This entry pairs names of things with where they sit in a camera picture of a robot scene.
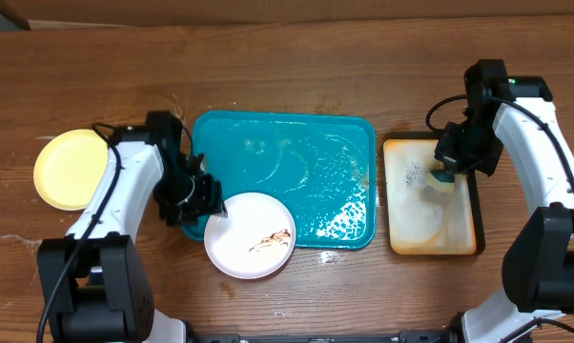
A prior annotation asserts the black tray with soapy water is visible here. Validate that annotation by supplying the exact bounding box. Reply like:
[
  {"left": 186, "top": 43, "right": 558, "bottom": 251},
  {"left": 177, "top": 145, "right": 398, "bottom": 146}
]
[{"left": 382, "top": 131, "right": 485, "bottom": 255}]

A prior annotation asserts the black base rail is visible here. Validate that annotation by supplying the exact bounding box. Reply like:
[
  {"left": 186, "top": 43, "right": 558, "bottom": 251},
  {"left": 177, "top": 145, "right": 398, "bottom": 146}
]
[{"left": 186, "top": 329, "right": 459, "bottom": 343}]

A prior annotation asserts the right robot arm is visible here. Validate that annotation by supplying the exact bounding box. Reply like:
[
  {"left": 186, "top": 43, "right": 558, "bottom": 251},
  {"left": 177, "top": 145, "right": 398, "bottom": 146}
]
[{"left": 426, "top": 59, "right": 574, "bottom": 342}]

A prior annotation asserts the yellow plate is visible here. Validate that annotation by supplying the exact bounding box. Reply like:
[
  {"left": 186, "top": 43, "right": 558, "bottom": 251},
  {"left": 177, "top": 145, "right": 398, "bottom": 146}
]
[{"left": 33, "top": 129, "right": 108, "bottom": 211}]

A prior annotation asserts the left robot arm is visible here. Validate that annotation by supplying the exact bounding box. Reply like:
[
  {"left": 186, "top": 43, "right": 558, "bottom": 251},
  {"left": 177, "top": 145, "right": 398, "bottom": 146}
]
[{"left": 36, "top": 111, "right": 227, "bottom": 343}]

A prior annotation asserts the teal plastic tray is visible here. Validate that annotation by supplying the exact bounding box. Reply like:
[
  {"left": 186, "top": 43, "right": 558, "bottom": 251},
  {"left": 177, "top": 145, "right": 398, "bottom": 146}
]
[{"left": 193, "top": 111, "right": 377, "bottom": 250}]

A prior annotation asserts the green yellow sponge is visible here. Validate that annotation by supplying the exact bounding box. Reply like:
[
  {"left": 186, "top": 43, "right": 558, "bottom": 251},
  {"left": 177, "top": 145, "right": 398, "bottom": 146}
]
[{"left": 425, "top": 169, "right": 456, "bottom": 193}]

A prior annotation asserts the white plate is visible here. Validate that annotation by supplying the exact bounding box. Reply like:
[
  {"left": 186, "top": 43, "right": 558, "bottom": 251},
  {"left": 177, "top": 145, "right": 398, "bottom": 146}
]
[{"left": 204, "top": 192, "right": 297, "bottom": 280}]

